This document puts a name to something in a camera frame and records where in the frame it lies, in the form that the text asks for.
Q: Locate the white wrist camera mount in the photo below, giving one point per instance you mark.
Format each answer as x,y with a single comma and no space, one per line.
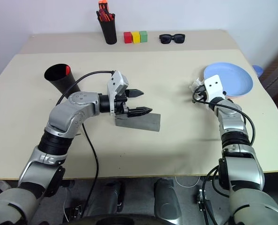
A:
116,82
214,85

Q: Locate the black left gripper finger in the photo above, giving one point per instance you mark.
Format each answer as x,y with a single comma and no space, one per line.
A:
134,93
139,111

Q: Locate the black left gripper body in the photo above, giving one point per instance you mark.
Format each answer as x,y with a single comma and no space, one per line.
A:
120,105

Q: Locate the red cube block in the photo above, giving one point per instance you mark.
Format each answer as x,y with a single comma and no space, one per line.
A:
127,38

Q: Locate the narrow black pen holder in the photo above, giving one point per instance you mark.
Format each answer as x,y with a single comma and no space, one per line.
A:
109,31

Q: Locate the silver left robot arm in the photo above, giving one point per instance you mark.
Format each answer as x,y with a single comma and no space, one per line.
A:
66,114

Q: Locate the wide black pen cup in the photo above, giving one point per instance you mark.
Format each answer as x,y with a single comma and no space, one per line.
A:
64,83

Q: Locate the small black floor device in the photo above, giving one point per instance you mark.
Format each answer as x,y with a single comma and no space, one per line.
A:
201,199

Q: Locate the pink plastic plate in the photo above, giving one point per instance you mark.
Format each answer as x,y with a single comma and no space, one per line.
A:
235,96

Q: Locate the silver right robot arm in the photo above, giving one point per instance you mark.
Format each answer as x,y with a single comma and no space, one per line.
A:
232,122

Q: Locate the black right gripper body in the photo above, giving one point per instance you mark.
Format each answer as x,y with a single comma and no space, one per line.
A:
201,91

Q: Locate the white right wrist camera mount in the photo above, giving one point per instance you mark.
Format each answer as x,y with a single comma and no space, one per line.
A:
214,85

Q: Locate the dark grey glasses case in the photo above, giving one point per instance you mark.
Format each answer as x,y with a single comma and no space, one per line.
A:
143,123

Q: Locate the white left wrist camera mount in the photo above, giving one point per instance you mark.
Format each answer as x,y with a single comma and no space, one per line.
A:
116,82

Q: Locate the blue round stool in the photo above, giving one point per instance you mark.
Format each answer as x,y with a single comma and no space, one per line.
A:
258,70

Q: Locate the yellow cube block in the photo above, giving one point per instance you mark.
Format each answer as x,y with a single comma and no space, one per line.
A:
136,38

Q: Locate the light blue plastic plate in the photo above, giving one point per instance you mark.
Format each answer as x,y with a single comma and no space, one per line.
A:
235,77

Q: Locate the green cube block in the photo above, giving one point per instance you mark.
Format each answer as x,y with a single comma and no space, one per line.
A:
143,36

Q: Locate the black sunglasses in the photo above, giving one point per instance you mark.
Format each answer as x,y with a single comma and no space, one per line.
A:
166,39

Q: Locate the dark rounded shape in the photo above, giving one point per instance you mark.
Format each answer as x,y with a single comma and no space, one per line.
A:
167,201
113,199

